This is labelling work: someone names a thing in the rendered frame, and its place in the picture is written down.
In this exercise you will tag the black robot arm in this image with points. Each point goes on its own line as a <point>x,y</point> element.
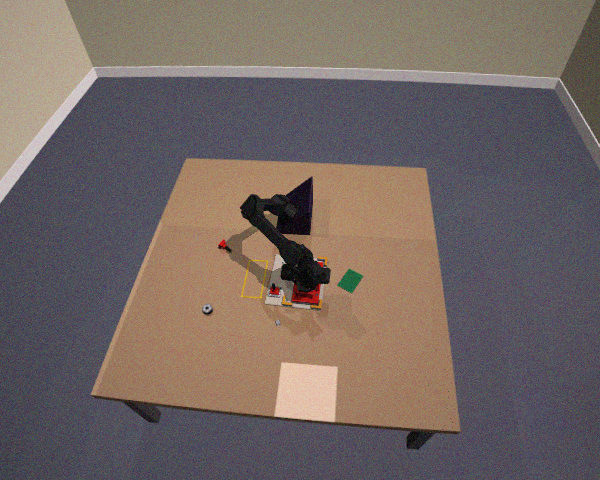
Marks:
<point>253,210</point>

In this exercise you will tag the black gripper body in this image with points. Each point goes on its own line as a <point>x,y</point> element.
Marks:
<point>287,273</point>

